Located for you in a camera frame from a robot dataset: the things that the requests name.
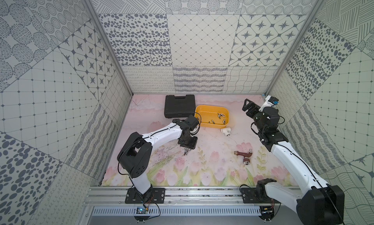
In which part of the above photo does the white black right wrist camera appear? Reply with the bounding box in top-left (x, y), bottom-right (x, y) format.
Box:
top-left (259, 95), bottom-right (279, 112)

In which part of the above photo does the red brown pipe fitting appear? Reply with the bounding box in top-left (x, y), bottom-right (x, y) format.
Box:
top-left (234, 151), bottom-right (252, 165)

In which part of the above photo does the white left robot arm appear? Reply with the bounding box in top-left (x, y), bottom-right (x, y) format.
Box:
top-left (117, 116), bottom-right (200, 195)

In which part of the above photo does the white pipe tee fitting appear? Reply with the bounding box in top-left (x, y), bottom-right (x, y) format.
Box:
top-left (220, 127), bottom-right (231, 136)

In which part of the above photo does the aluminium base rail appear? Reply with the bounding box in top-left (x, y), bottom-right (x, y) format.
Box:
top-left (84, 186), bottom-right (302, 207)

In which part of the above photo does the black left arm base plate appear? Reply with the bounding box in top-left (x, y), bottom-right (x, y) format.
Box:
top-left (125, 186), bottom-right (166, 204)

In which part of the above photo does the yellow plastic storage box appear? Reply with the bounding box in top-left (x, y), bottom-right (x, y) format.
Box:
top-left (195, 105), bottom-right (230, 129)

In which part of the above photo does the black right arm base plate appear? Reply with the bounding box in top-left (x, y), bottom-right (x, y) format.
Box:
top-left (239, 178), bottom-right (279, 204)

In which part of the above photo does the black plastic tool case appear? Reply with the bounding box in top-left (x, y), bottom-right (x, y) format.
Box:
top-left (164, 94), bottom-right (196, 118)

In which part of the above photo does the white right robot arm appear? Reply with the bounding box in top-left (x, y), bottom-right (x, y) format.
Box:
top-left (242, 96), bottom-right (345, 225)

